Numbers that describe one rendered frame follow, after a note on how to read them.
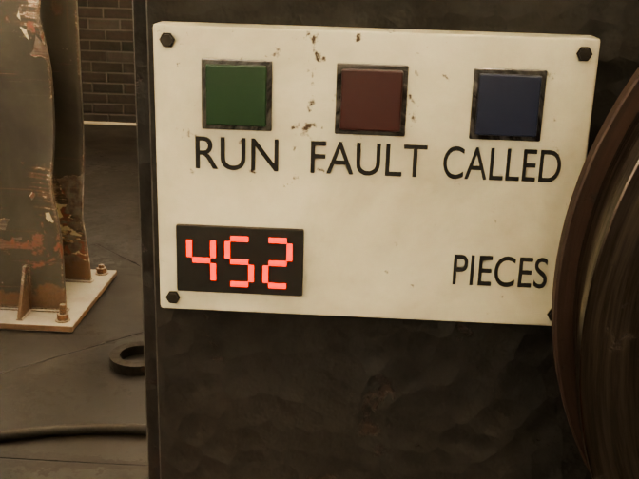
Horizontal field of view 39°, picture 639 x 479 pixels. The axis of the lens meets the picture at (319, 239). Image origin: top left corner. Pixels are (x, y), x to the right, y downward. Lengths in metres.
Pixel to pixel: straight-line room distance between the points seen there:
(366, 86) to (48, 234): 2.78
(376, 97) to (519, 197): 0.11
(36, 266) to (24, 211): 0.20
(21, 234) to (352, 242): 2.79
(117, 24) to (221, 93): 6.22
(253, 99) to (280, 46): 0.03
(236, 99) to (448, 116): 0.13
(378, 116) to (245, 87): 0.08
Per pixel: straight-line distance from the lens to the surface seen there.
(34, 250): 3.32
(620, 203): 0.44
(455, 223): 0.57
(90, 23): 6.82
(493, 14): 0.57
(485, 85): 0.55
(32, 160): 3.22
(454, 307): 0.59
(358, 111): 0.54
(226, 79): 0.55
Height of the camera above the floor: 1.29
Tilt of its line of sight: 18 degrees down
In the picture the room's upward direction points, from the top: 2 degrees clockwise
